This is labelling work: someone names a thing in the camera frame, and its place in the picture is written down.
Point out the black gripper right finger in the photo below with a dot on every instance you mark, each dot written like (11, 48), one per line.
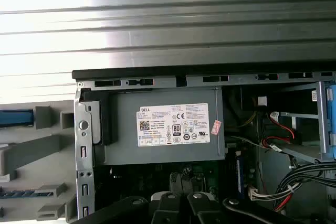
(202, 208)

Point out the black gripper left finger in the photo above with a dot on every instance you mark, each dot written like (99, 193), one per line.
(168, 208)

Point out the hard disk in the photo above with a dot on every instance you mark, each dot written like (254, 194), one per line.
(15, 119)

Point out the grey Dell power supply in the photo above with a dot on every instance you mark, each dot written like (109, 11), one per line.
(126, 134)

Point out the grey parts rack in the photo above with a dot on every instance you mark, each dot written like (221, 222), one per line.
(39, 176)

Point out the black open PC case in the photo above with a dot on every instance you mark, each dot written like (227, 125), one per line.
(157, 73)

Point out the grey metal drive cage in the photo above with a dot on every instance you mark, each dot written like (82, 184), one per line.
(321, 119)

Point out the blue plastic drive latch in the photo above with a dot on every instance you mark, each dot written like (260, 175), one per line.
(332, 108)

